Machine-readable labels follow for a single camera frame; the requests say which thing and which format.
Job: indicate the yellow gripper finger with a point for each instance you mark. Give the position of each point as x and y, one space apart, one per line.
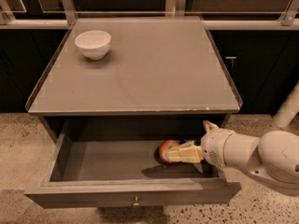
209 126
188 152

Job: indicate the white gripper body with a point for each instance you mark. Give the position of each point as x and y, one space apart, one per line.
214 146

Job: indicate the red apple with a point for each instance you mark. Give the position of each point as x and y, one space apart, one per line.
166 145

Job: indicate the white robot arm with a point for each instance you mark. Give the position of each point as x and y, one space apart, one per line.
271 160

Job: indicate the small metal drawer knob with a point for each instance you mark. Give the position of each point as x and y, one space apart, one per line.
136 202

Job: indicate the grey cabinet with glass top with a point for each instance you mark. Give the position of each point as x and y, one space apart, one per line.
155 66

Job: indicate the open grey top drawer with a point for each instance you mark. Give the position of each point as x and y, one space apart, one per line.
104 173

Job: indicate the white ceramic bowl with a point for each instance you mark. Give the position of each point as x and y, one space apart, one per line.
93 44

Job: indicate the metal railing with glass panels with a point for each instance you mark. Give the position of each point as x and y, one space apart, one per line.
214 14

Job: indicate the dark background cabinet handle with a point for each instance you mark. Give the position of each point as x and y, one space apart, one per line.
230 61

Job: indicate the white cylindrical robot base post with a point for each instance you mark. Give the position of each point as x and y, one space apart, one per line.
288 109

